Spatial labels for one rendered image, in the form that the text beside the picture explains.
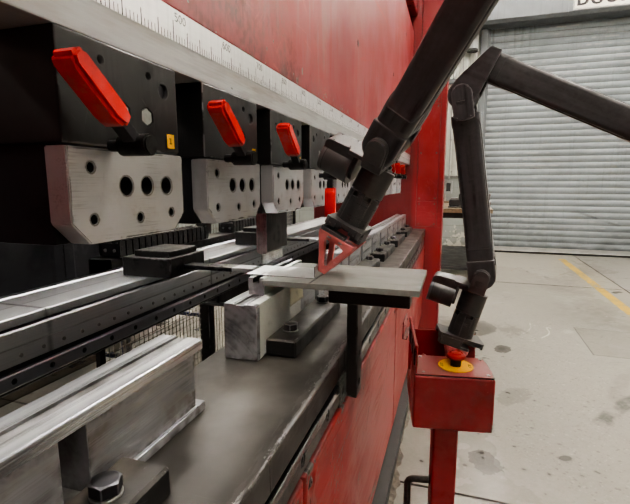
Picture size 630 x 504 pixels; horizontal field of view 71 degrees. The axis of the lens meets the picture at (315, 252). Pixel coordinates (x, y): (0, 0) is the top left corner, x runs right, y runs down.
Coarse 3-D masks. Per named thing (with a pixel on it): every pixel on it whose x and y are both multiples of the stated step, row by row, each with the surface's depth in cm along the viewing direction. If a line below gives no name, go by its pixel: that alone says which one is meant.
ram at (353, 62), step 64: (0, 0) 29; (64, 0) 33; (192, 0) 49; (256, 0) 64; (320, 0) 92; (384, 0) 165; (192, 64) 49; (320, 64) 94; (384, 64) 172; (320, 128) 96
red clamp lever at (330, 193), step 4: (324, 172) 94; (320, 176) 95; (324, 176) 94; (328, 176) 94; (332, 176) 93; (328, 180) 94; (332, 180) 94; (328, 184) 94; (332, 184) 94; (328, 188) 94; (332, 188) 94; (328, 192) 94; (332, 192) 94; (328, 196) 94; (332, 196) 94; (328, 200) 94; (332, 200) 94; (328, 204) 95; (332, 204) 94; (328, 208) 95; (332, 208) 95; (328, 212) 95; (332, 212) 95
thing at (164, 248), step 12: (144, 252) 86; (156, 252) 85; (168, 252) 84; (180, 252) 88; (192, 252) 91; (132, 264) 86; (144, 264) 85; (156, 264) 84; (168, 264) 83; (180, 264) 86; (192, 264) 88; (204, 264) 88; (216, 264) 88; (228, 264) 88; (144, 276) 85; (156, 276) 84; (168, 276) 84
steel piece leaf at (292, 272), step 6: (324, 264) 82; (270, 270) 83; (276, 270) 83; (282, 270) 83; (288, 270) 83; (294, 270) 83; (300, 270) 83; (306, 270) 83; (312, 270) 83; (276, 276) 78; (282, 276) 78; (288, 276) 78; (294, 276) 78; (300, 276) 78; (306, 276) 78; (312, 276) 78; (318, 276) 78
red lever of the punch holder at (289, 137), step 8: (280, 128) 68; (288, 128) 67; (280, 136) 69; (288, 136) 68; (288, 144) 70; (296, 144) 70; (288, 152) 71; (296, 152) 71; (296, 160) 73; (304, 160) 74; (296, 168) 74; (304, 168) 74
